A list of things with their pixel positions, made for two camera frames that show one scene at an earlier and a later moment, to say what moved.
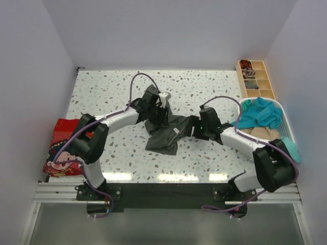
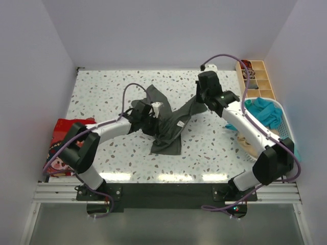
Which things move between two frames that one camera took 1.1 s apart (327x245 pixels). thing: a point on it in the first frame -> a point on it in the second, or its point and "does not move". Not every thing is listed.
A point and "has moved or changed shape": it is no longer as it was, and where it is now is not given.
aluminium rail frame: x=51 y=193 does not move
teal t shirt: x=259 y=112 does not move
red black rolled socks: x=245 y=64 does not move
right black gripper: x=194 y=121 -> x=198 y=98
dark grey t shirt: x=164 y=139 has moved or changed shape
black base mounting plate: x=105 y=198 does not move
